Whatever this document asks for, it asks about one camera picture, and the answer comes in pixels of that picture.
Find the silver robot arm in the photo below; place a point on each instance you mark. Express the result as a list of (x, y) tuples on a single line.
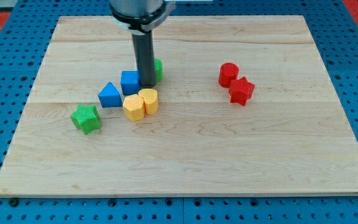
[(140, 17)]

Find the blue triangle block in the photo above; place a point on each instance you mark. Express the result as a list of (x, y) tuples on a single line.
[(109, 96)]

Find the yellow heart block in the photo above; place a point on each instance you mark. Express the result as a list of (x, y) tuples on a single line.
[(150, 97)]

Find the yellow hexagon block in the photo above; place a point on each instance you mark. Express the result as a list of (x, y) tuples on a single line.
[(134, 107)]

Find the green cylinder block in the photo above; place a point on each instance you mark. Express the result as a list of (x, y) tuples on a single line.
[(158, 70)]

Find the blue cube block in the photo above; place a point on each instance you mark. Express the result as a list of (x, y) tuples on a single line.
[(130, 82)]

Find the red cylinder block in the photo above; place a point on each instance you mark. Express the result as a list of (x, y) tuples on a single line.
[(228, 72)]

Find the red star block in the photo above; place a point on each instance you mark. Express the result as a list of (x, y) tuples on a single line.
[(240, 91)]

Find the wooden board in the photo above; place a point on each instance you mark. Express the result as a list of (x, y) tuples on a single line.
[(292, 138)]

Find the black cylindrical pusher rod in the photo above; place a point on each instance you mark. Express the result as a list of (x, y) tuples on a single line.
[(144, 55)]

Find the green star block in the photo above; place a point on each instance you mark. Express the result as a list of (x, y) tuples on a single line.
[(86, 118)]

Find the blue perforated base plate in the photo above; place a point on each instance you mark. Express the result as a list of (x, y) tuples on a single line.
[(24, 39)]

